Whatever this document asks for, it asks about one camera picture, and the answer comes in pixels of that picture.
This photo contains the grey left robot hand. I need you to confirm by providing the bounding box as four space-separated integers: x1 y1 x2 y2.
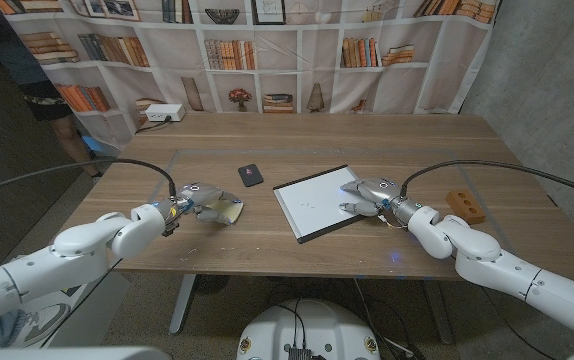
154 182 245 236

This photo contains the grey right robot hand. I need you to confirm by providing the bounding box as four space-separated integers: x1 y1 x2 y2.
337 177 421 229

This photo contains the small white whiteboard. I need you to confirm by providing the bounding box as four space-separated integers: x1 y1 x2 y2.
272 164 374 245

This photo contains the black card holder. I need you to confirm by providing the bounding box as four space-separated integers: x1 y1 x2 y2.
237 162 265 188

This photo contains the orange brick with holes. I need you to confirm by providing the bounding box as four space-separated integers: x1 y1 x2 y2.
444 188 487 225

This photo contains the white power strip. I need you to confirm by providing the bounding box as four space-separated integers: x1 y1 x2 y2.
144 103 187 123

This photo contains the blue floor object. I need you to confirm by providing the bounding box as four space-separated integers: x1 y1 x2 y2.
86 137 119 156

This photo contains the grey table leg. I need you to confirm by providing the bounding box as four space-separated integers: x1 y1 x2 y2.
424 279 454 345
168 273 198 335

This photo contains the printed bookshelf backdrop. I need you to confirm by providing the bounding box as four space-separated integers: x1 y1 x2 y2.
0 0 503 151

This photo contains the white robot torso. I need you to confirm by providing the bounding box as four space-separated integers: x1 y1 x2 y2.
235 298 382 360

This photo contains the standing person in shorts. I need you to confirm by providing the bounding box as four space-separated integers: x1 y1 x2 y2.
0 0 103 179

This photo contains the black power strip cable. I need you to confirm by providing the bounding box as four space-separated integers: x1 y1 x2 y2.
135 115 173 135

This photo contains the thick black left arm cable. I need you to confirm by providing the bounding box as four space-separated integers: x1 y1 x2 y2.
0 157 178 199

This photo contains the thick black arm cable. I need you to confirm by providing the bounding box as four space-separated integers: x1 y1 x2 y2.
0 157 178 199
399 159 574 204

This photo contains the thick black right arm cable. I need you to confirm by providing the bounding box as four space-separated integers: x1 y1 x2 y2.
399 159 574 204

